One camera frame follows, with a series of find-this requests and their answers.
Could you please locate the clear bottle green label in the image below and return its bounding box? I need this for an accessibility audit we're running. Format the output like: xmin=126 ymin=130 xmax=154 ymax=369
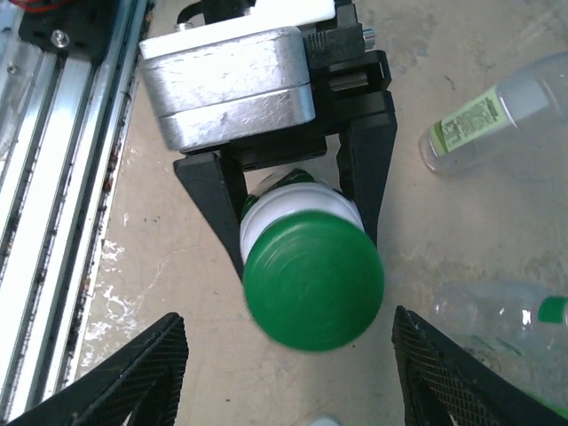
xmin=432 ymin=279 xmax=568 ymax=407

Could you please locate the clear bottle yellow-green label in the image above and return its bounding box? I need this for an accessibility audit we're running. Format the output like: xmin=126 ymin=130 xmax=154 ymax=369
xmin=419 ymin=51 xmax=568 ymax=175

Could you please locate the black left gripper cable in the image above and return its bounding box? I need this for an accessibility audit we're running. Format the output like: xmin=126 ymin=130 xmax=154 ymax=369
xmin=176 ymin=0 xmax=210 ymax=28

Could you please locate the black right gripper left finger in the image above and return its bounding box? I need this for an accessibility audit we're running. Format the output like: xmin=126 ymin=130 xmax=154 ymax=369
xmin=7 ymin=312 xmax=191 ymax=426

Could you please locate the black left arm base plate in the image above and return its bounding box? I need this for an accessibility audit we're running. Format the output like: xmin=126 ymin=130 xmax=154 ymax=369
xmin=17 ymin=0 xmax=119 ymax=61

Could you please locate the dark green bottle cap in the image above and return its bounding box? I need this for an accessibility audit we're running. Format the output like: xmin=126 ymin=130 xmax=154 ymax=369
xmin=241 ymin=219 xmax=385 ymax=354

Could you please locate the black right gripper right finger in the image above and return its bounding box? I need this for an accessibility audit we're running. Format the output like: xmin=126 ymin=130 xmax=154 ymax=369
xmin=391 ymin=304 xmax=568 ymax=426

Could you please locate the white bottle green label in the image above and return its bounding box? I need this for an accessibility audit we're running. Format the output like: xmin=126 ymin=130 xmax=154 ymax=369
xmin=239 ymin=168 xmax=367 ymax=267

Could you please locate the aluminium rail frame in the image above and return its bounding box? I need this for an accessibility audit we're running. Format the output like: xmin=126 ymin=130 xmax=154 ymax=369
xmin=0 ymin=0 xmax=157 ymax=421

